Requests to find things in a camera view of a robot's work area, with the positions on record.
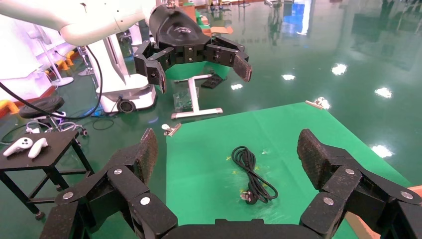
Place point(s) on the black round stool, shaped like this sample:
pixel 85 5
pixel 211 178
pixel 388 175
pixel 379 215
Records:
pixel 41 106

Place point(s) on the white VR controller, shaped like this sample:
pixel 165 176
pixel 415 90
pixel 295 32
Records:
pixel 38 147
pixel 18 146

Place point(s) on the metal binder clip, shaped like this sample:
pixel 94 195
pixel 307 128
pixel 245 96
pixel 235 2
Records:
pixel 316 103
pixel 171 129

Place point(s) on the small black side table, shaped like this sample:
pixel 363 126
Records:
pixel 49 155

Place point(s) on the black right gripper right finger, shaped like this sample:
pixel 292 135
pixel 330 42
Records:
pixel 343 184

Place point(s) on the green cloth of neighbouring table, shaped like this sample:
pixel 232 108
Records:
pixel 184 71

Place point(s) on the flat black floor item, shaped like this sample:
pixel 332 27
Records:
pixel 212 81

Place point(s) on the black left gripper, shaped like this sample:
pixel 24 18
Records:
pixel 174 29

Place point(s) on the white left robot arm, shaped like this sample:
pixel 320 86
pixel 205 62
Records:
pixel 82 23

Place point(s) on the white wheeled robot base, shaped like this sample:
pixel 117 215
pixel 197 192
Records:
pixel 112 72

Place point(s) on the yellow floor barrier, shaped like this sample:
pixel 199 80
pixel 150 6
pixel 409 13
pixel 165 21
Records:
pixel 66 59

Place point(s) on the white T-shaped table leg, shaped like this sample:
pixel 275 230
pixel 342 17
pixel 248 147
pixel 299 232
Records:
pixel 194 99

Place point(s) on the white stand with round base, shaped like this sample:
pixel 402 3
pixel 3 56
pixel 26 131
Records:
pixel 62 81

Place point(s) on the clear plastic bag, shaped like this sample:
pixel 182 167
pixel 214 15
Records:
pixel 183 99

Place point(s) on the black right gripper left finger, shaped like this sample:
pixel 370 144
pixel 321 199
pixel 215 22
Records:
pixel 125 184

